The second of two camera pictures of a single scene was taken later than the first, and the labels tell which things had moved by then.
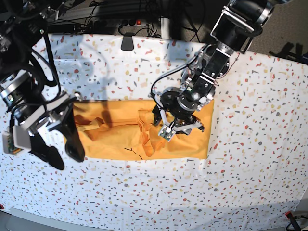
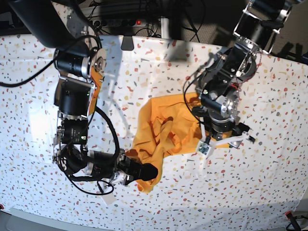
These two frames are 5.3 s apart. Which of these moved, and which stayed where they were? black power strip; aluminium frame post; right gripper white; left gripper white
Moved: right gripper white; left gripper white
Stayed: black power strip; aluminium frame post
